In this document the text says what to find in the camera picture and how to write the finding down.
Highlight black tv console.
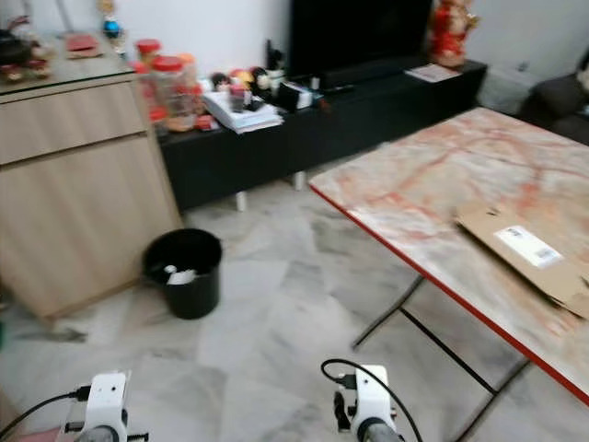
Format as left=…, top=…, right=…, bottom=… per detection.
left=157, top=56, right=490, bottom=213

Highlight red figurine statue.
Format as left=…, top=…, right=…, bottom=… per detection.
left=427, top=0, right=480, bottom=68

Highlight small white box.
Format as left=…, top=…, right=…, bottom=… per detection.
left=280, top=80, right=319, bottom=112

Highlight flat red box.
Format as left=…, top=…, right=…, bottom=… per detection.
left=64, top=31, right=103, bottom=59

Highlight black rubbish bin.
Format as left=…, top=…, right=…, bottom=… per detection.
left=144, top=227, right=225, bottom=321

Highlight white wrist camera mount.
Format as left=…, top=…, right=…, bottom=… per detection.
left=351, top=365, right=398, bottom=435
left=91, top=370, right=131, bottom=439

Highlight blue globe ornament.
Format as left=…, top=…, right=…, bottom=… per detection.
left=96, top=0, right=129, bottom=43

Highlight white paper stack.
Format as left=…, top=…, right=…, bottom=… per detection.
left=202, top=88, right=285, bottom=135

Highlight white printed booklet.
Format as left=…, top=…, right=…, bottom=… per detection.
left=404, top=62, right=462, bottom=85

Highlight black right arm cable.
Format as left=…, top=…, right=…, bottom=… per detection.
left=319, top=356, right=426, bottom=442

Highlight slim black upright device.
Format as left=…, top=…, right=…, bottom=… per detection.
left=264, top=38, right=283, bottom=76

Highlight brown cardboard sheet with label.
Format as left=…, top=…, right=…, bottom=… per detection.
left=455, top=202, right=589, bottom=321

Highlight dark tea set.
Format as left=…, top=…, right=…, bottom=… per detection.
left=0, top=27, right=57, bottom=89

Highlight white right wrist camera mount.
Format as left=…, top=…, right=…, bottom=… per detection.
left=351, top=365, right=398, bottom=435

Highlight black television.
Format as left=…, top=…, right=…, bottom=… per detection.
left=286, top=0, right=436, bottom=90

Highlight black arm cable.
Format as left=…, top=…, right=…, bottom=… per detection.
left=319, top=356, right=426, bottom=442
left=4, top=385, right=96, bottom=442

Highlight light wooden cabinet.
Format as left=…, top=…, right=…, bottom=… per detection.
left=0, top=59, right=184, bottom=320

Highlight large red lid snack jar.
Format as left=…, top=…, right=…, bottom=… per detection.
left=151, top=54, right=200, bottom=133

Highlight dark grey sofa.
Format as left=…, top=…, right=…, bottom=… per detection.
left=518, top=50, right=589, bottom=145

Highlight small red lid snack jar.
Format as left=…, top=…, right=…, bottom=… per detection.
left=133, top=38, right=163, bottom=71

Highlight white crumpled trash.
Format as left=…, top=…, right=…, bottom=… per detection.
left=163, top=264, right=200, bottom=285

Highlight black metal table frame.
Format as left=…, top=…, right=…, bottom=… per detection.
left=349, top=273, right=532, bottom=442

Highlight small colourful figurines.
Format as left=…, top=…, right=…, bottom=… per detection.
left=209, top=67, right=265, bottom=95

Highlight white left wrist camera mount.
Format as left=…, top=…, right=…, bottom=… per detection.
left=91, top=370, right=131, bottom=439

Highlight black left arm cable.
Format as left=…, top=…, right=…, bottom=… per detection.
left=4, top=385, right=96, bottom=442

